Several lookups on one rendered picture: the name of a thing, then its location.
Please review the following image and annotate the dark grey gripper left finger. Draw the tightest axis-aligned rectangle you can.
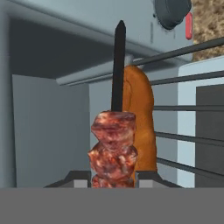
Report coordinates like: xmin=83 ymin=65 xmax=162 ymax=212
xmin=44 ymin=170 xmax=93 ymax=189

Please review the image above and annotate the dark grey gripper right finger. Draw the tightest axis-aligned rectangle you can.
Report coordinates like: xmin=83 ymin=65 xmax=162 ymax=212
xmin=134 ymin=171 xmax=183 ymax=189

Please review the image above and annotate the meat kebab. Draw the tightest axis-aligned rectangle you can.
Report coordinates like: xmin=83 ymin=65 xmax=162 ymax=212
xmin=87 ymin=19 xmax=139 ymax=189

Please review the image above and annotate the brown baguette bread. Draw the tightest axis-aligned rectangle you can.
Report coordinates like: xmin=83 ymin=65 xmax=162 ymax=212
xmin=122 ymin=64 xmax=158 ymax=173

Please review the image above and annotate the grey toaster oven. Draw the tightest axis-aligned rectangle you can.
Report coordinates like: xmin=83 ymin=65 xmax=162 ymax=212
xmin=0 ymin=0 xmax=224 ymax=189

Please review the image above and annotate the dark grey toaster oven knob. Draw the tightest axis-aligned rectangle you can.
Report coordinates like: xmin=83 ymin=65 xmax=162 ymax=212
xmin=154 ymin=0 xmax=193 ymax=31

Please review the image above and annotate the toaster oven wire rack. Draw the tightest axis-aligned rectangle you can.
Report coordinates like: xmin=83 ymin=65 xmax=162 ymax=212
xmin=130 ymin=36 xmax=224 ymax=180

